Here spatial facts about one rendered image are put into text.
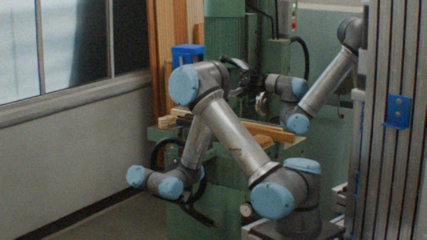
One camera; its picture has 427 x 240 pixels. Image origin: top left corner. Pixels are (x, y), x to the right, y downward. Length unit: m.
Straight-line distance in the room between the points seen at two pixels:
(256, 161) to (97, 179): 2.30
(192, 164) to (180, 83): 0.37
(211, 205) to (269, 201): 0.93
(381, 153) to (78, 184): 2.40
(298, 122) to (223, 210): 0.67
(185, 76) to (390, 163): 0.65
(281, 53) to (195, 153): 0.79
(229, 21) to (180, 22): 1.73
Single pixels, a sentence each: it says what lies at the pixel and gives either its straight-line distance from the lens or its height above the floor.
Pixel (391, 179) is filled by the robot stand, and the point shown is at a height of 1.02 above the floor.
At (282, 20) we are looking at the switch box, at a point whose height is 1.38.
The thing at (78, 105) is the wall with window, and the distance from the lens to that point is 3.51.
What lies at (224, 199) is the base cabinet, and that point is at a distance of 2.40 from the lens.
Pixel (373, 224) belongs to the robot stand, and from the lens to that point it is 1.75.
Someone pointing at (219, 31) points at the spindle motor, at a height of 1.35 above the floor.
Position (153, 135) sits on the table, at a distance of 2.55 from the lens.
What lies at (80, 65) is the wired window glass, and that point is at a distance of 3.60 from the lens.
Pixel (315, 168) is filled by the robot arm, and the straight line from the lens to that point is 1.66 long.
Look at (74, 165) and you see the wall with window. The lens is 3.59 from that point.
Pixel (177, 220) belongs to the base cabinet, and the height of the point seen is 0.48.
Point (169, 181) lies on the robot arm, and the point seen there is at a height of 0.94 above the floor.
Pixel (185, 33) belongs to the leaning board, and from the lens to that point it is 4.09.
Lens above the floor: 1.61
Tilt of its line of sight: 15 degrees down
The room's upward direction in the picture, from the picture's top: straight up
